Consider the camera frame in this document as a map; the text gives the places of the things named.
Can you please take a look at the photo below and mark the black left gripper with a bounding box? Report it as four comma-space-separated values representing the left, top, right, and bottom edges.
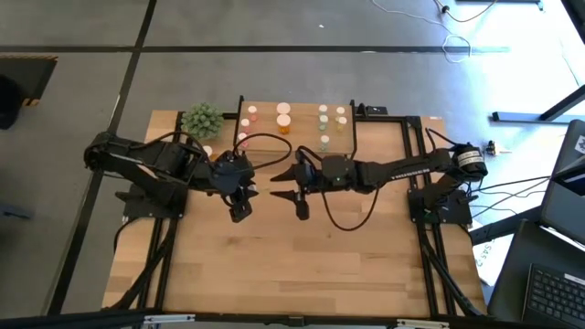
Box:
228, 183, 260, 224

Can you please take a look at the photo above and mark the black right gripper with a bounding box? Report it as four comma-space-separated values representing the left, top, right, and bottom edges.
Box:
269, 146, 324, 221

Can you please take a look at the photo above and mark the green potted artificial plant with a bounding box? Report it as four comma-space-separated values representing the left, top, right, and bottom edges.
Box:
181, 102, 225, 142

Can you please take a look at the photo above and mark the power plug strip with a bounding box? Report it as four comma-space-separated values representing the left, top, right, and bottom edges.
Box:
484, 139, 514, 157

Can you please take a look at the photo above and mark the white paper sheet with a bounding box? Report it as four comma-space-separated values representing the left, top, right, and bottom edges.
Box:
470, 221, 506, 287

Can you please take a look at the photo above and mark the black desk crossbar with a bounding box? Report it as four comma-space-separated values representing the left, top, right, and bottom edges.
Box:
469, 204, 545, 247

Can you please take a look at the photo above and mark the black floor hatch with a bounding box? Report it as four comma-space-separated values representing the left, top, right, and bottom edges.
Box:
0, 54, 59, 107

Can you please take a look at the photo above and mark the black desk leg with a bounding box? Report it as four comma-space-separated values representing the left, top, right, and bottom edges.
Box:
560, 0, 585, 29
491, 83, 585, 123

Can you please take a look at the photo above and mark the person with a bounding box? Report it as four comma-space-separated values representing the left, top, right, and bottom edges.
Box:
0, 75, 25, 132

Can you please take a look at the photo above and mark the dark grey laptop lid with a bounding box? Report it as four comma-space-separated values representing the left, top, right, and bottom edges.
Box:
540, 118, 585, 250

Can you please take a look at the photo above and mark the black open laptop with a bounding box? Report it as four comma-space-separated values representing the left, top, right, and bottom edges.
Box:
486, 218, 585, 329

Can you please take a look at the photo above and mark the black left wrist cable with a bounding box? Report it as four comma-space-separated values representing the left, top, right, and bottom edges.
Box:
231, 132, 294, 172

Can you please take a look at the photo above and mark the wooden shelf with black frame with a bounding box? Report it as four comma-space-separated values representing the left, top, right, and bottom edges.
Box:
233, 94, 362, 159

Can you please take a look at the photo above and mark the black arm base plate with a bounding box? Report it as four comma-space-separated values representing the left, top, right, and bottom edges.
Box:
113, 185, 189, 221
406, 186, 473, 226

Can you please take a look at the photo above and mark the silver metal bracket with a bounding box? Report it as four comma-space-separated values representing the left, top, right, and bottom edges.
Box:
144, 313, 197, 325
395, 318, 452, 329

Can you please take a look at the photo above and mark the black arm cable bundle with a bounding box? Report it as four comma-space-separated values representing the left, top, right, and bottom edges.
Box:
107, 218, 180, 313
419, 228, 486, 319

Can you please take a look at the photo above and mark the white floor cable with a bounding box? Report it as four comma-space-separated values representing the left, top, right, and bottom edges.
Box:
370, 0, 473, 64

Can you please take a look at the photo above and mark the black floor cable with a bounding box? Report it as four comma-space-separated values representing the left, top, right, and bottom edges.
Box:
433, 0, 498, 23

